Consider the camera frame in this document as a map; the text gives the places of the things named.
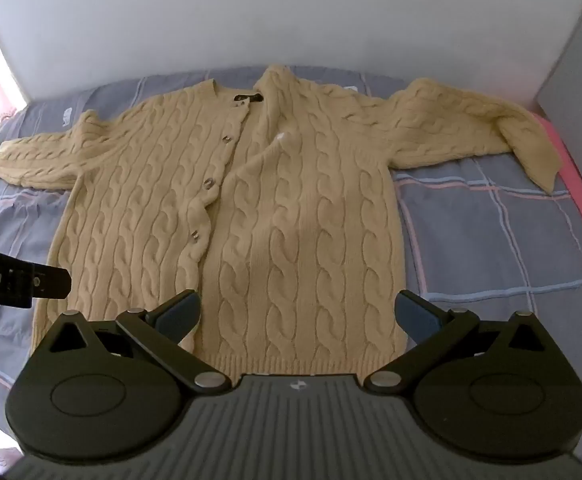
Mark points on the grey plaid bed sheet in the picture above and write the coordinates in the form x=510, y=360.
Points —
x=476, y=240

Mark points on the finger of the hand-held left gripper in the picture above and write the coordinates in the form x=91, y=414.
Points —
x=51, y=281

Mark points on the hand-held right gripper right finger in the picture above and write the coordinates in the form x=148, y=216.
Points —
x=412, y=310

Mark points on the grey cabinet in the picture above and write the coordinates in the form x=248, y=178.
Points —
x=578, y=60

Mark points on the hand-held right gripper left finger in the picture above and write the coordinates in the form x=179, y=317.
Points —
x=183, y=310

